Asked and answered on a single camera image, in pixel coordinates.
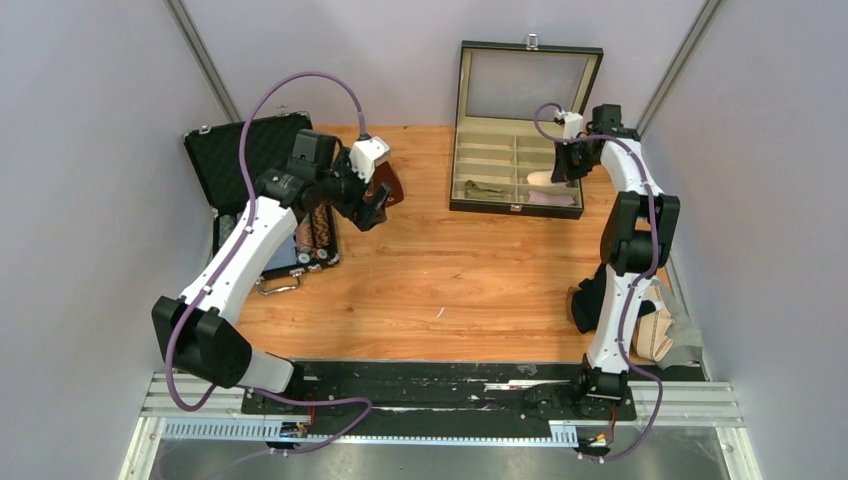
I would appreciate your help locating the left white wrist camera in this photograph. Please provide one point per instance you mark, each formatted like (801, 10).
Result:
(366, 155)

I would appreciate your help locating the green purple chip stack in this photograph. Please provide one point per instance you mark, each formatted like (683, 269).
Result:
(225, 226)

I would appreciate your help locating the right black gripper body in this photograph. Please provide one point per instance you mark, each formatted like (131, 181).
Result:
(578, 160)

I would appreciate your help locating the grey cloth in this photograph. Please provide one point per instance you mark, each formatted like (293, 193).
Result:
(687, 343)

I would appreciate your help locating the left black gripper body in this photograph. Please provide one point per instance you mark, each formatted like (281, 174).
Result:
(347, 188)

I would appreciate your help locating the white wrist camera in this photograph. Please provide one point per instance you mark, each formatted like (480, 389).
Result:
(572, 123)
(366, 155)

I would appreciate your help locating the pink cloth in box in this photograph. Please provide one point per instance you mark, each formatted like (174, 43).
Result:
(542, 198)

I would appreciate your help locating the black underwear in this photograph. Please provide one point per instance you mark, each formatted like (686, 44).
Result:
(586, 301)

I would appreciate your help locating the blue playing cards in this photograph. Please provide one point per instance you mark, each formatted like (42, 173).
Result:
(285, 255)

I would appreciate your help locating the green red chip stack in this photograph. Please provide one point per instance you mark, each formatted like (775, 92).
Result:
(304, 241)

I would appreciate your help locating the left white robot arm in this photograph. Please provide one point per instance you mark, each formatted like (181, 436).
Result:
(197, 330)

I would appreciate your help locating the tan striped waistband underwear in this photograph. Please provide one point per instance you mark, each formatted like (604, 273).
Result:
(651, 340)

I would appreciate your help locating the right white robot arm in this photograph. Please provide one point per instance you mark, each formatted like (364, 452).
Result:
(635, 243)

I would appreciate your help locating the orange black chip stack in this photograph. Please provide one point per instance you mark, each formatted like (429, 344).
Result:
(321, 232)

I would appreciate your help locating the black compartment display box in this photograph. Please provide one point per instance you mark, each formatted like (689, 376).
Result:
(507, 95)

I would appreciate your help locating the olive green white underwear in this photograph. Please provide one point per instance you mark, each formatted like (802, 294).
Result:
(485, 192)

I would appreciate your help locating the beige underwear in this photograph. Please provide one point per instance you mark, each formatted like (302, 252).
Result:
(540, 178)

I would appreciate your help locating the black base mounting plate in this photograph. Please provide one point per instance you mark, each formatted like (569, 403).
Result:
(436, 399)

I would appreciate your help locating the aluminium frame rail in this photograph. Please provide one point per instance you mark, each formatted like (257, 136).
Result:
(233, 415)

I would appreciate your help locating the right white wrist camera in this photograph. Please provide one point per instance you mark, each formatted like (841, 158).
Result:
(572, 123)

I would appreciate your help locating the wooden metronome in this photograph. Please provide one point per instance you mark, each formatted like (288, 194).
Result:
(384, 174)

